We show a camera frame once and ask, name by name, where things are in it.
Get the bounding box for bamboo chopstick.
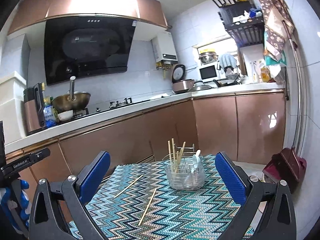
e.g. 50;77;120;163
138;188;157;226
175;141;186;172
168;140;172;164
171;138;176;168
114;175;143;198
175;151;180;169

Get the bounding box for yellow oil bottle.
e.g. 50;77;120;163
260;66;271;82

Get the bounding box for blue gloved left hand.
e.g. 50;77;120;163
1;179;31;238

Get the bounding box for brass wok with handle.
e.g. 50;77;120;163
52;76;91;113

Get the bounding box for brown patterned hanging apron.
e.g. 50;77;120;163
258;0;295;61

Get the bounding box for white small bowl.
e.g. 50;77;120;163
57;110;73;121

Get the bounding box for clear wire utensil holder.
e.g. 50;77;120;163
162;139;206;191

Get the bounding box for copper rice cooker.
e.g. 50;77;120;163
171;64;195;94

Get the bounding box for metal broom handle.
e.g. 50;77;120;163
282;20;305;157

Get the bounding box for steel pot on microwave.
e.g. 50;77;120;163
199;51;219;65

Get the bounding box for dark red dustpan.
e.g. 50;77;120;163
263;147;307;193

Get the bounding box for black wall dish rack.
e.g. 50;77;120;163
211;0;264;48

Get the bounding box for white microwave oven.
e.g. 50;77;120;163
199;64;220;82

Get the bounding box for grey blue hanging towel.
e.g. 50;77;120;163
219;53;237;73

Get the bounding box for copper lower cabinets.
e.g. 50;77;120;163
6;84;286;196

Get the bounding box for black range hood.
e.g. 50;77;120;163
44;16;137;85

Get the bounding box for blue salt bag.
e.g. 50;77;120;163
43;105;57;128

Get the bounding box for steel pot lid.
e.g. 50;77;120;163
188;81;212;93

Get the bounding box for white water heater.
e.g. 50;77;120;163
151;31;178;64

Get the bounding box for black gas stove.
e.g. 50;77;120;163
56;97;150;124

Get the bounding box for zigzag knitted table mat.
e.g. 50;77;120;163
67;154;256;240

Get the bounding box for white spray bottle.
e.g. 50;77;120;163
251;61;259;83

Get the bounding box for copper black electric kettle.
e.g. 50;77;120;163
23;83;47;135

